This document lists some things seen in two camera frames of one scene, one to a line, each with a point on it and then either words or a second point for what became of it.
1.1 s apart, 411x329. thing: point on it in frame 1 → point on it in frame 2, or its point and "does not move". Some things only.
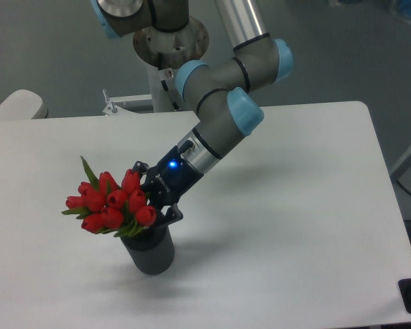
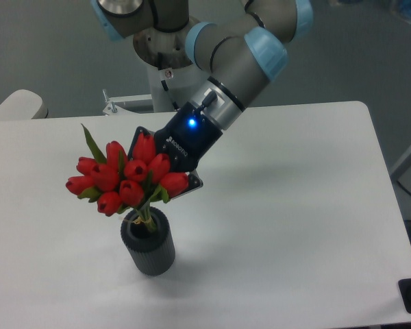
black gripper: [165, 183] → [185, 138]
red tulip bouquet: [107, 206] → [117, 180]
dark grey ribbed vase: [153, 249] does not move
